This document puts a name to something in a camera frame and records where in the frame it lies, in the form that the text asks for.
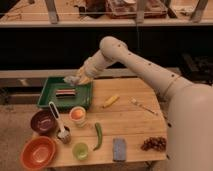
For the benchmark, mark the orange bowl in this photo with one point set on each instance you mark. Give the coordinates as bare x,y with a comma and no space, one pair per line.
38,153

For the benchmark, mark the orange white cup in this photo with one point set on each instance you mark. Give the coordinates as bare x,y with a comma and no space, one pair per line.
78,116

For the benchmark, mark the blue grey sponge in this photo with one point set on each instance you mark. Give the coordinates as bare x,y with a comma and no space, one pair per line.
119,150

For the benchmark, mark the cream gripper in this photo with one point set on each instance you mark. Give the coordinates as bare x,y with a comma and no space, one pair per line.
83,78

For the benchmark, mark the grey blue towel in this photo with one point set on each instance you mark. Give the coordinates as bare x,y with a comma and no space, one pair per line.
72,80

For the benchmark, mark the silver fork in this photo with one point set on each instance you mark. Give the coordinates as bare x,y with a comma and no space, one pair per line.
137,103

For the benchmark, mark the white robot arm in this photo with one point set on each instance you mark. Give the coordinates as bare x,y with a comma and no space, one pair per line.
190,105

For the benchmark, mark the small dark metal cup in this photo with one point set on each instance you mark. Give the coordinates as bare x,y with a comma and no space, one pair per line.
64,136

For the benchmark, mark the wooden shelf with clutter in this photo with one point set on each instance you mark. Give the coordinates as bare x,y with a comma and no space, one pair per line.
108,13

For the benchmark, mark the green tray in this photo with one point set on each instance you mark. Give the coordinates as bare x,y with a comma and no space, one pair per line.
52,84

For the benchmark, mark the green chili pepper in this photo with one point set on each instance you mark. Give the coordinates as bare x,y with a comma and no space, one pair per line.
98,129

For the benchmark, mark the yellow banana toy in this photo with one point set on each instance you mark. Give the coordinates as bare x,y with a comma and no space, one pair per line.
110,101

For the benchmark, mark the small green cup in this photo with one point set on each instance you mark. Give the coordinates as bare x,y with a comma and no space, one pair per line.
80,151

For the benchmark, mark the striped block in tray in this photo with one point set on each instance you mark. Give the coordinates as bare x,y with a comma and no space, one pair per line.
65,93

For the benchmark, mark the bunch of dark grapes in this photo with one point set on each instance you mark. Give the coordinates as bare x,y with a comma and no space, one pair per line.
155,143

